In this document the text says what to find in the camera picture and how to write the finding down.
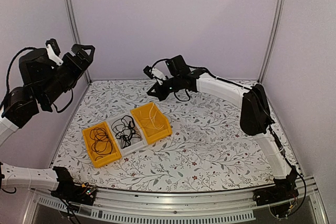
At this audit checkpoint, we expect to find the white cable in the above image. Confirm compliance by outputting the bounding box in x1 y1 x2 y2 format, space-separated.
140 104 163 132

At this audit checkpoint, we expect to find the thin black cable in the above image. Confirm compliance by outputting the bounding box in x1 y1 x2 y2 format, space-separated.
88 126 116 161

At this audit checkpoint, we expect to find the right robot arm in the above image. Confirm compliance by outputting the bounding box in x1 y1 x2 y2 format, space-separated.
143 55 299 201

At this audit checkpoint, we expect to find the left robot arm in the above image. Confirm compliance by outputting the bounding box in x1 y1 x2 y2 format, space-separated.
1 39 95 200

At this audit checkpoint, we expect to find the far yellow plastic bin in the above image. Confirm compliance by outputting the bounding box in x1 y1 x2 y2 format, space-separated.
130 102 172 145

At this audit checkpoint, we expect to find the yellow plastic bin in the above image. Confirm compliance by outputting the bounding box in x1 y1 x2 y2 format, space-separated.
82 121 122 168
130 102 172 145

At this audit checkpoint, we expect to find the white translucent plastic bin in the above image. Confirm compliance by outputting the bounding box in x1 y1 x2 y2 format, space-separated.
107 114 147 157

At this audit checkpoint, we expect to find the floral table cloth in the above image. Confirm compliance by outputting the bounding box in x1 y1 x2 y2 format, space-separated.
54 80 273 192

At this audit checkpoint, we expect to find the near yellow plastic bin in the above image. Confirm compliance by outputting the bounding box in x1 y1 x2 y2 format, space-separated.
82 121 122 168

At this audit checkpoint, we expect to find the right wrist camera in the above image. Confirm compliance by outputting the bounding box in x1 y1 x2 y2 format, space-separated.
143 66 167 81

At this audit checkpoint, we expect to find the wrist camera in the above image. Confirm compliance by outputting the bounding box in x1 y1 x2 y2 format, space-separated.
143 66 167 81
45 38 63 66

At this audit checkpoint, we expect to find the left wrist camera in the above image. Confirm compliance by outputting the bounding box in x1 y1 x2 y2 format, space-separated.
45 38 63 66

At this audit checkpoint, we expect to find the left aluminium frame post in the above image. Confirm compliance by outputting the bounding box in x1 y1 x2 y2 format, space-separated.
59 0 92 85

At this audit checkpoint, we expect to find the aluminium frame post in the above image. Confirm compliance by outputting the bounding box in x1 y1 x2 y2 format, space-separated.
59 0 92 85
258 0 285 83

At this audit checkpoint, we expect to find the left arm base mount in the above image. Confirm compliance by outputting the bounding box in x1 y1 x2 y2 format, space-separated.
50 166 97 206

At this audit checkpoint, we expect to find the front aluminium rail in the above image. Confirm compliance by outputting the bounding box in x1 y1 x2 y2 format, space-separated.
23 176 331 223

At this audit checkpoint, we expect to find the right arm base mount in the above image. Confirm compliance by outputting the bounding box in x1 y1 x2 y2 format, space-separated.
253 178 299 219

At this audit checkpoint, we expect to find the right aluminium frame post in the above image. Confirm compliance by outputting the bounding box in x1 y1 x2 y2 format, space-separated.
258 0 285 83

